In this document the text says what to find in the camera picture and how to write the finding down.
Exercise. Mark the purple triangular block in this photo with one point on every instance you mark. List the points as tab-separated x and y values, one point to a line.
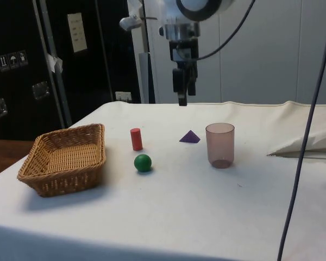
189	137

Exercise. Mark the wicker basket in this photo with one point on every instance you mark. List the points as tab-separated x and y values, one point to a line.
65	155

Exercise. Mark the red cylinder block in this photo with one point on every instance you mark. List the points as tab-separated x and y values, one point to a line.
136	140

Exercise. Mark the black cabinet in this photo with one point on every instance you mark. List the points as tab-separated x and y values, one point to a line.
16	32

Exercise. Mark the see-through pink cup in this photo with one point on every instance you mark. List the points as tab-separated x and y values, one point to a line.
220	146

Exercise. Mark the green ball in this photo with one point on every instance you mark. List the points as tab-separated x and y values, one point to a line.
142	163

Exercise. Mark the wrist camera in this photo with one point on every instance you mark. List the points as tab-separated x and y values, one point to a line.
130	23

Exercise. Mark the pale locker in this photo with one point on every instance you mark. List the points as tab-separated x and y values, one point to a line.
305	54
206	81
260	70

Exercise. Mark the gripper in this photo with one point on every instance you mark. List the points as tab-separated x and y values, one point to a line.
183	50

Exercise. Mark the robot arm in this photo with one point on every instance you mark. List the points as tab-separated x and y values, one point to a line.
171	11

